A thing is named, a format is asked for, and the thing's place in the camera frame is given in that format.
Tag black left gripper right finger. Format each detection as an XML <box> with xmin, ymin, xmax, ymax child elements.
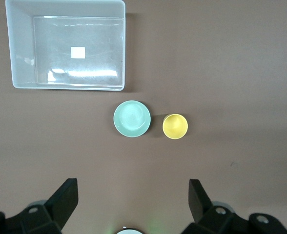
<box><xmin>181</xmin><ymin>178</ymin><xmax>287</xmax><ymax>234</ymax></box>

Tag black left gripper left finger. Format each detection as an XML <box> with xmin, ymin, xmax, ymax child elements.
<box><xmin>0</xmin><ymin>178</ymin><xmax>79</xmax><ymax>234</ymax></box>

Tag yellow cup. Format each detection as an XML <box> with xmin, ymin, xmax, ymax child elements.
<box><xmin>162</xmin><ymin>113</ymin><xmax>189</xmax><ymax>140</ymax></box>

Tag mint green bowl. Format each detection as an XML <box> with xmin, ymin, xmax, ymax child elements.
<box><xmin>113</xmin><ymin>100</ymin><xmax>152</xmax><ymax>138</ymax></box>

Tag clear plastic storage box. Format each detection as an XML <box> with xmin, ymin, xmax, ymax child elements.
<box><xmin>5</xmin><ymin>0</ymin><xmax>126</xmax><ymax>92</ymax></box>

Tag white square sticker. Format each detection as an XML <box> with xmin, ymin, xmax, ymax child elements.
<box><xmin>71</xmin><ymin>46</ymin><xmax>86</xmax><ymax>59</ymax></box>

